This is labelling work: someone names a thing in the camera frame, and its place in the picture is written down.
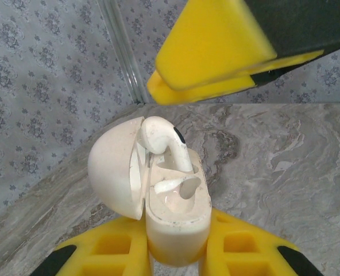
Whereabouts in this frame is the white wireless earbud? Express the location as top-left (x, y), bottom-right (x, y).
top-left (137, 116), bottom-right (192, 173)

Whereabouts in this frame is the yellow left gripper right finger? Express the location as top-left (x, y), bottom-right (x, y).
top-left (200, 207), bottom-right (333, 276)

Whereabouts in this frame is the white earbud charging case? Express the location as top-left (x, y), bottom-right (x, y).
top-left (87, 116), bottom-right (213, 267)

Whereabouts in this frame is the aluminium frame post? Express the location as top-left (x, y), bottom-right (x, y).
top-left (96, 0), bottom-right (151, 105)

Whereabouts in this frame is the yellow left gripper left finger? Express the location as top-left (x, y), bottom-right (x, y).
top-left (45, 215), bottom-right (153, 276)

